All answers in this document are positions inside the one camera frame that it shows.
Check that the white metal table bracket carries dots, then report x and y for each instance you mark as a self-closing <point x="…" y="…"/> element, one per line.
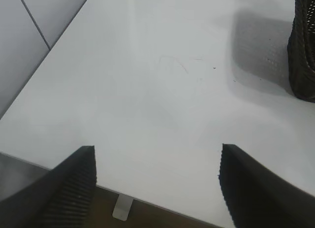
<point x="121" y="208"/>

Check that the dark brown wicker basket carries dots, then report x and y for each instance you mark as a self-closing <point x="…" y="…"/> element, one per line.
<point x="302" y="65"/>

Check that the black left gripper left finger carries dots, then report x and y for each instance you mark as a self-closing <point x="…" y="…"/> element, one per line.
<point x="56" y="198"/>

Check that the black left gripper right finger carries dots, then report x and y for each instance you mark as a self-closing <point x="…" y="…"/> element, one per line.
<point x="261" y="198"/>

